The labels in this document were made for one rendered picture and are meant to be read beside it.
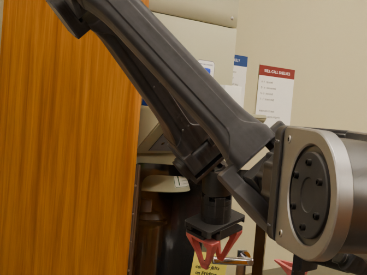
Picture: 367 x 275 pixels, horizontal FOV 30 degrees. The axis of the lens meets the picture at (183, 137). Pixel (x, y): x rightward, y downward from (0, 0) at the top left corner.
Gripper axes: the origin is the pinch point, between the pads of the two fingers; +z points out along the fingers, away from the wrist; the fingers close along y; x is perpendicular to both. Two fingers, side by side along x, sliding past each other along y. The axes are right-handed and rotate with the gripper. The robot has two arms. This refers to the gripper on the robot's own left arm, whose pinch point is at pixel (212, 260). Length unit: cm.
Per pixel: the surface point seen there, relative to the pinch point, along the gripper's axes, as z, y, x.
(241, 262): 7.1, -13.0, -3.1
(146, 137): -17.8, -2.5, -22.0
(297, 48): -9, -123, -71
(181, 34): -35, -21, -31
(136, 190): -5.9, -1.1, -23.2
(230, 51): -29, -37, -30
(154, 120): -21.8, -3.3, -20.6
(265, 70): -4, -103, -69
